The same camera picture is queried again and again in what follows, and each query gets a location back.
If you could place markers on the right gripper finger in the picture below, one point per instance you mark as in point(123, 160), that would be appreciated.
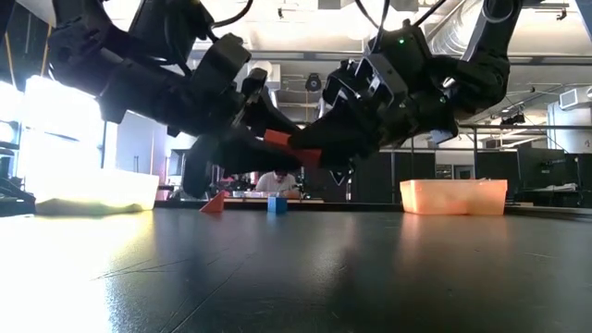
point(337, 134)
point(347, 159)

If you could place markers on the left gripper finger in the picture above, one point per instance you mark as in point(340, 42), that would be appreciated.
point(245, 155)
point(268, 113)

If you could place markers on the red rectangular block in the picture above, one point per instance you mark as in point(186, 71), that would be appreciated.
point(309, 157)

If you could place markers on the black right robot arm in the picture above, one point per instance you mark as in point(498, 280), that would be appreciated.
point(485, 74)

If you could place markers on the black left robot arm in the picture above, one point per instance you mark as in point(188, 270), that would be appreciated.
point(115, 78)

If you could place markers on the person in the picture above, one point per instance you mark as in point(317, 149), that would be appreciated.
point(276, 181)

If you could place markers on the red triangular block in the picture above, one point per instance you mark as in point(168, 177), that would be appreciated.
point(213, 203)

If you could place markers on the blue cube block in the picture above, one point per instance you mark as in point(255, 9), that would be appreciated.
point(277, 205)

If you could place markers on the black partition screen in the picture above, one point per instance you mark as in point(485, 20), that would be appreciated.
point(407, 176)

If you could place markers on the black ceiling spotlight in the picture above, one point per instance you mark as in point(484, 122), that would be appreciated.
point(511, 119)

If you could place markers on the orange plastic bin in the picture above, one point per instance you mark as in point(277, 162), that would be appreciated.
point(453, 196)

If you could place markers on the black table mat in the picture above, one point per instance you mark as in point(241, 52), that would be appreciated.
point(370, 277)

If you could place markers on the yellow plastic bin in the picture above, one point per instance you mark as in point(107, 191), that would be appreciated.
point(94, 192)

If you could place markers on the white ceiling duct box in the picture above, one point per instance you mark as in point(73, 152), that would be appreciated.
point(274, 74)

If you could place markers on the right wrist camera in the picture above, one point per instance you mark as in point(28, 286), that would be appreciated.
point(386, 81)

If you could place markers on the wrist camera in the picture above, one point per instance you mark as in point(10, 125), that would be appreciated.
point(386, 81)
point(222, 65)

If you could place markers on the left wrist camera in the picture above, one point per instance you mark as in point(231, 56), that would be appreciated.
point(222, 65)

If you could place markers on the black metal rack frame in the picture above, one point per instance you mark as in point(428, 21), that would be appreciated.
point(509, 126)

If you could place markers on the white wall air unit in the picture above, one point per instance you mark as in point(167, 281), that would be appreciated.
point(573, 97)

